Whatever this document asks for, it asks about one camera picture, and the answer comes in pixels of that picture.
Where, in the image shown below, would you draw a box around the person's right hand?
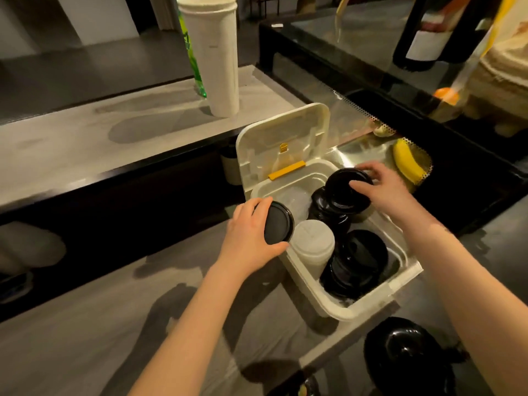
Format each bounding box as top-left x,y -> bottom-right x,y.
349,161 -> 434,232

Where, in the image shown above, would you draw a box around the person's left hand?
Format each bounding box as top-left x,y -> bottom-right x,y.
214,196 -> 289,279

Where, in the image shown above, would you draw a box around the tall stack of black lids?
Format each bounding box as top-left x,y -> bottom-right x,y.
307,187 -> 372,235

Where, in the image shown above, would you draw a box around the stack of clear lids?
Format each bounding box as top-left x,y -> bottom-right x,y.
280,189 -> 314,227

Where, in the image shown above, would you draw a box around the stack of white lids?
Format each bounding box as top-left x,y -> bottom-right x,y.
290,219 -> 336,279

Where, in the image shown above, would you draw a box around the black cup lid with plug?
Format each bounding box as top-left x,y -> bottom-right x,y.
320,229 -> 389,301

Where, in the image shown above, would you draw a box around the white plastic storage bin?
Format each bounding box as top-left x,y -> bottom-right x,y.
235,102 -> 424,322

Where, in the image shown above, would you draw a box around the person's right forearm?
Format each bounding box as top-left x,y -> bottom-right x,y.
404,218 -> 528,396

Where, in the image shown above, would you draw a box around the person's left forearm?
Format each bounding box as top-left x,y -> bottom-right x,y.
128,263 -> 248,396

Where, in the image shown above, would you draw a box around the tall white paper cup stack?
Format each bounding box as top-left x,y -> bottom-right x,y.
176,0 -> 240,118

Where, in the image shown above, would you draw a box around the yellow fruit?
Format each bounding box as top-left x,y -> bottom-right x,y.
392,139 -> 428,185

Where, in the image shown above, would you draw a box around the black star slipper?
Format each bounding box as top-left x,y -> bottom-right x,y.
295,375 -> 322,396

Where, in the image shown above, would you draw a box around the black round base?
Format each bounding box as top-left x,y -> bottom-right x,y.
364,317 -> 457,396

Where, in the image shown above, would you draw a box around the dark wine bottle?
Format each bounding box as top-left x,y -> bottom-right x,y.
392,0 -> 475,72

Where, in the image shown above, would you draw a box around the grey bar counter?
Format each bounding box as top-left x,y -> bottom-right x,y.
0,64 -> 306,215

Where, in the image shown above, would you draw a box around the grey wooden table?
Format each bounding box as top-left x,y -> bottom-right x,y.
0,206 -> 401,396

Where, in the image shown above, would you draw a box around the green plastic bottle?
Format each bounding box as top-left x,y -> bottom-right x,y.
177,8 -> 208,98

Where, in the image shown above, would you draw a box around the black metal chair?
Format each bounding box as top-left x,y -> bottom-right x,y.
249,0 -> 281,17

